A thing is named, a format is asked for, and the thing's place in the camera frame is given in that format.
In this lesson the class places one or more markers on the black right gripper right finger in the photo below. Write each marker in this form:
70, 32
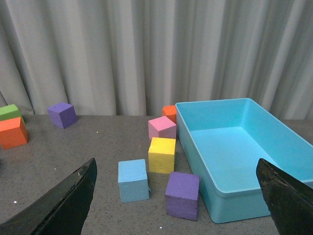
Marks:
289, 201

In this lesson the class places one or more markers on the purple foam cube far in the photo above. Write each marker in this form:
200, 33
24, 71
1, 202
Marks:
62, 115

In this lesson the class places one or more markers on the light blue plastic bin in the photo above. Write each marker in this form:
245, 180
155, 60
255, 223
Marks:
223, 141

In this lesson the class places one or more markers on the yellow foam cube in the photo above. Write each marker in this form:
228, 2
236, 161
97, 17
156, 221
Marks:
161, 155

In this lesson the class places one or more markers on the pink foam cube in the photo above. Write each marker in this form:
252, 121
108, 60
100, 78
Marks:
162, 127

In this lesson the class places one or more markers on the orange foam cube behind bin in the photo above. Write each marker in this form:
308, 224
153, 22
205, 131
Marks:
170, 112

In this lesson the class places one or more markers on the grey curtain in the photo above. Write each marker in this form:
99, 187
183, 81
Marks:
133, 57

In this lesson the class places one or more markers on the green foam cube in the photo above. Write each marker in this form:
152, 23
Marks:
11, 113

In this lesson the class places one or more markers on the orange foam cube left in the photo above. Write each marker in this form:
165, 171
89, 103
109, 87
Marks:
13, 133

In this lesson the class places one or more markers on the light blue foam cube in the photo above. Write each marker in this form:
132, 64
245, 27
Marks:
133, 181

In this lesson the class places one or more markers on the purple foam cube near bin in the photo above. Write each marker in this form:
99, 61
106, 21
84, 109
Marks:
182, 195

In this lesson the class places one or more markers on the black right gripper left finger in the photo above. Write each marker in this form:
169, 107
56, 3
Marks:
62, 210

